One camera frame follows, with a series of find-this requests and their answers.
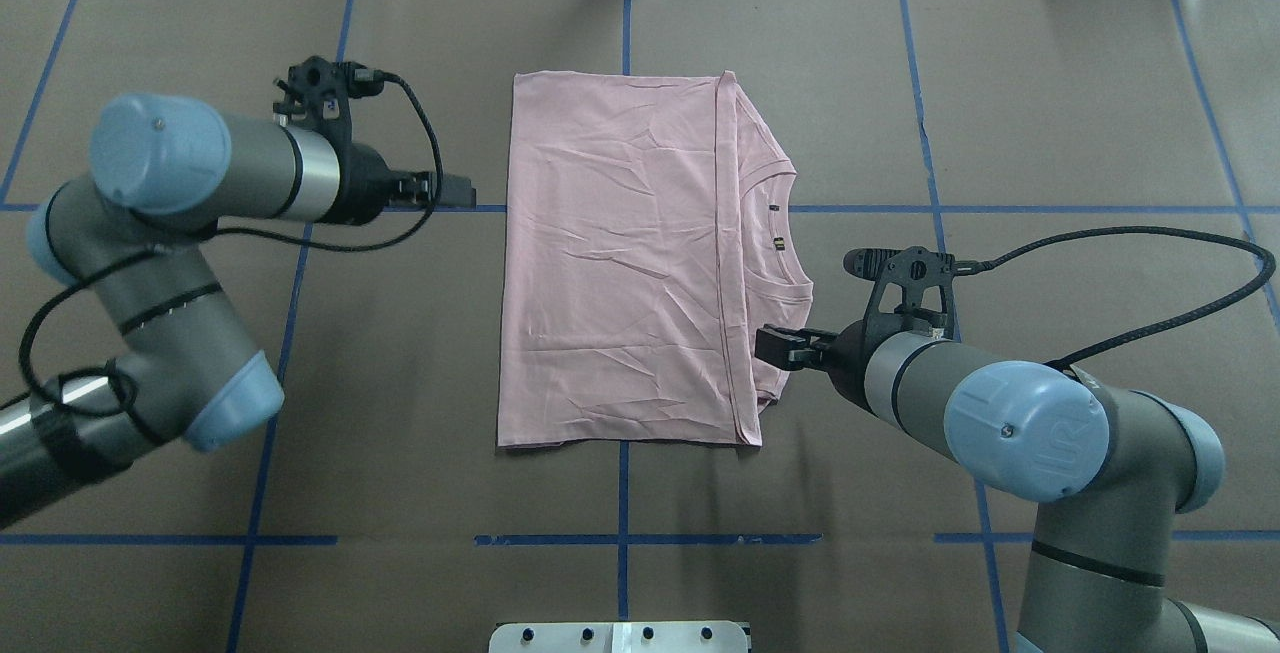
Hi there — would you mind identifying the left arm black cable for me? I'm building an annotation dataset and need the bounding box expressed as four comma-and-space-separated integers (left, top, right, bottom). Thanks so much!
18, 68, 447, 434

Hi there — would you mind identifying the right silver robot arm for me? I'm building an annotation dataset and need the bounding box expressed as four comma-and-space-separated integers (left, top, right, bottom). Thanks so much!
755, 321, 1277, 652

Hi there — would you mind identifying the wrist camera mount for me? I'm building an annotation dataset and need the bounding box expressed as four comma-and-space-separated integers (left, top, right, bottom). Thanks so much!
271, 56, 389, 143
844, 247, 957, 339

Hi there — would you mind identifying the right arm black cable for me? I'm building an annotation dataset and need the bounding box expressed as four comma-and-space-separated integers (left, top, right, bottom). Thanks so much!
950, 225, 1279, 374

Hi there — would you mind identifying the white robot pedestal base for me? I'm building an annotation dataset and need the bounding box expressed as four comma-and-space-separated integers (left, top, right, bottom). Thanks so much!
486, 620, 753, 652

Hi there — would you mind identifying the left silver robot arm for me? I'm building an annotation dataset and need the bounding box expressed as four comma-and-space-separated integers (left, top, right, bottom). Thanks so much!
3, 92, 477, 528

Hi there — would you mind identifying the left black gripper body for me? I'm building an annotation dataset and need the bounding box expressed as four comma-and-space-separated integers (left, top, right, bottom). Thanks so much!
340, 142, 401, 227

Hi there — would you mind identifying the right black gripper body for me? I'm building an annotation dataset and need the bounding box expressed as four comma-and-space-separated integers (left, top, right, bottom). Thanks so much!
826, 321, 872, 414

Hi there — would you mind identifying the pink Snoopy t-shirt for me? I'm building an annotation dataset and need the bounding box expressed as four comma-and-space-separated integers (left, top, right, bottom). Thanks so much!
495, 70, 814, 449

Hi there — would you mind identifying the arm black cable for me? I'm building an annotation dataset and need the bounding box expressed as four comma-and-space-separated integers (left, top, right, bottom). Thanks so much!
18, 68, 447, 434
950, 225, 1279, 374

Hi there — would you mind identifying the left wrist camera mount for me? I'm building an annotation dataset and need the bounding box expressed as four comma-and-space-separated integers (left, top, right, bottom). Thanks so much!
271, 56, 389, 143

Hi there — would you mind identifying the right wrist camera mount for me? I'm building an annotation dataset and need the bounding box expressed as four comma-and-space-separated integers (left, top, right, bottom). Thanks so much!
844, 247, 957, 339

